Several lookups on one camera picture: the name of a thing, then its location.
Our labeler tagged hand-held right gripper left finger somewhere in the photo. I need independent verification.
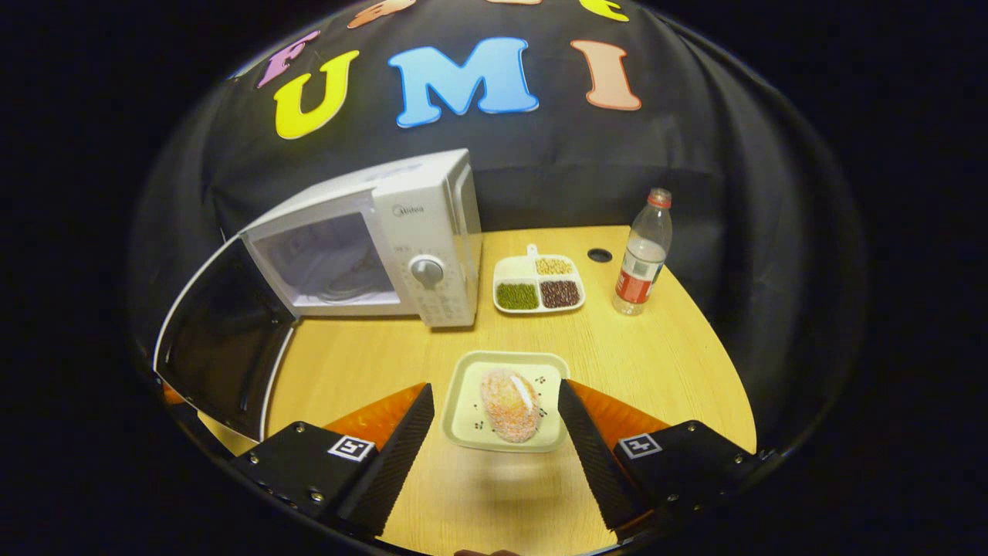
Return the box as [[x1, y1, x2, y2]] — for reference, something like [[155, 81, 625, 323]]
[[232, 382, 435, 539]]

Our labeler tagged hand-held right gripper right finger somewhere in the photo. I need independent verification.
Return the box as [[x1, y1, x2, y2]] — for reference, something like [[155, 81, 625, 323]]
[[557, 378, 763, 541]]

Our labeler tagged pink orange bread roll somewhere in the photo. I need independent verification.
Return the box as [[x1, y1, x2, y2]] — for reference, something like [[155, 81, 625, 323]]
[[480, 368, 542, 444]]

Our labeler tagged white microwave oven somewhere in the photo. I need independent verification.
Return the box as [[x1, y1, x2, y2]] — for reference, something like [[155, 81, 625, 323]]
[[153, 148, 484, 442]]

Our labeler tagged cream square plate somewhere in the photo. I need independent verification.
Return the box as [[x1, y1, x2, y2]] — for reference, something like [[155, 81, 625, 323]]
[[441, 351, 571, 454]]

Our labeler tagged white divided bean dish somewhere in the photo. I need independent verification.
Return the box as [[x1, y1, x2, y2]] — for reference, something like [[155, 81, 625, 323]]
[[492, 244, 587, 314]]

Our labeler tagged clear red label water bottle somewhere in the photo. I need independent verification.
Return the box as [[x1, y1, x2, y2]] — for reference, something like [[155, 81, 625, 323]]
[[612, 188, 673, 317]]

